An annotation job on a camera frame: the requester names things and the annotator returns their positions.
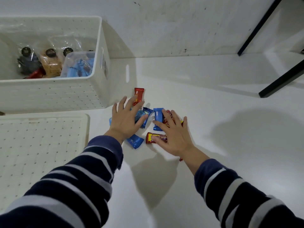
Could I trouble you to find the person's right hand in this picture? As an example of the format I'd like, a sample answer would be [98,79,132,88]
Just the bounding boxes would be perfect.
[151,110,195,157]

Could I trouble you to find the person's right forearm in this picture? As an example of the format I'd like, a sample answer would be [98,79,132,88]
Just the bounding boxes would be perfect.
[180,146,304,228]

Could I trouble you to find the pile of snack bars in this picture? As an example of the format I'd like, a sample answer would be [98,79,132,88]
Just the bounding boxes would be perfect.
[23,68,185,162]

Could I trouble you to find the black metal shelf rack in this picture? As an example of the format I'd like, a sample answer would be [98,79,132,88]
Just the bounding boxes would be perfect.
[237,0,304,98]

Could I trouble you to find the person's left forearm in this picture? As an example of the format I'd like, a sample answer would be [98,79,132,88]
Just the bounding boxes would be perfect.
[0,135,124,228]

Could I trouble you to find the person's left hand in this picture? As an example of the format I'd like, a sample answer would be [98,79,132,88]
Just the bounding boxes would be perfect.
[104,95,149,144]

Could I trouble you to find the white perforated storage basket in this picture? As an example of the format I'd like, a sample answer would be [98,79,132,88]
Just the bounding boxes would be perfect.
[0,16,111,115]

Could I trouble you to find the clear bag of dark cookies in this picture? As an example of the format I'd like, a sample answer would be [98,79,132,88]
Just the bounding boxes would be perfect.
[17,46,44,76]

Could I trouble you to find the clear bag of pastel puffs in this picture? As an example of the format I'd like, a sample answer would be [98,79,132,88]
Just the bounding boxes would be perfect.
[62,40,82,58]

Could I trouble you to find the clear bag of orange crackers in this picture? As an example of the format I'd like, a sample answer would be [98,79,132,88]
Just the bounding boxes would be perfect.
[39,36,63,78]

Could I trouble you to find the clear tub of blue wafers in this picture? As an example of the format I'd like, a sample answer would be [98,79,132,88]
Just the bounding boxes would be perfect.
[60,51,96,78]

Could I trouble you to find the white perforated basket lid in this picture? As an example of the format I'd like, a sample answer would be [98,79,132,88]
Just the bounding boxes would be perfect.
[0,113,91,214]

